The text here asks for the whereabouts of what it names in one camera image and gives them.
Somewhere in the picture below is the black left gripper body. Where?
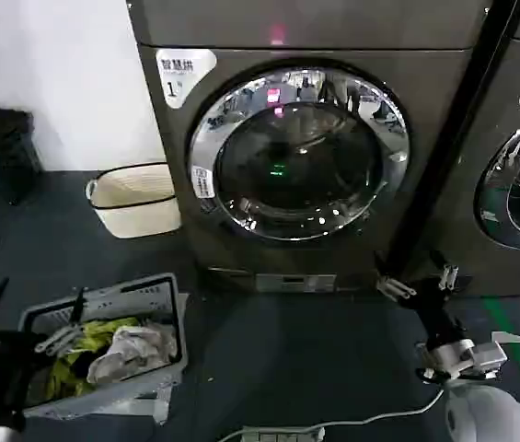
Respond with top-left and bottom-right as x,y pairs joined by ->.
0,329 -> 54,431

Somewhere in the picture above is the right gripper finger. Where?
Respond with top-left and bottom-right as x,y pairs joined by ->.
373,250 -> 419,302
428,249 -> 461,293

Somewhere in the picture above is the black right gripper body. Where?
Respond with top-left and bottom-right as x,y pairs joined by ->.
400,274 -> 468,352

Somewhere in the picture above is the black garment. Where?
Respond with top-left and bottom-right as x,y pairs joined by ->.
71,350 -> 104,378

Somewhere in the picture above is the grey dryer with cut-off label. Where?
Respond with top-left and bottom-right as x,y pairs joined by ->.
404,0 -> 520,297

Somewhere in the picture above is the yellow-green garment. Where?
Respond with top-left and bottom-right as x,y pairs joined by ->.
49,316 -> 140,398

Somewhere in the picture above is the white grey crumpled cloth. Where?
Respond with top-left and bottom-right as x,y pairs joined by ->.
86,323 -> 180,384

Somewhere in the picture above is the grey dryer with red light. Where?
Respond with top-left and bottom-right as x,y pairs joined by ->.
125,0 -> 491,296

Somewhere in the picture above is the grey plastic laundry basket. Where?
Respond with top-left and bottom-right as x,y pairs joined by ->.
17,272 -> 191,425

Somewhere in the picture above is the white bin with black rim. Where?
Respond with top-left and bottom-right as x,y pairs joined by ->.
85,161 -> 183,240

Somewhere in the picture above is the white power strip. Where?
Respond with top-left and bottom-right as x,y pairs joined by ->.
239,425 -> 326,442

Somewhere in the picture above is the small white instruction sticker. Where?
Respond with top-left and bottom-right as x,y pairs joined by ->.
191,166 -> 217,201

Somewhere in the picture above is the white power cable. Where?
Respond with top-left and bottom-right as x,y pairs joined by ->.
219,385 -> 447,442

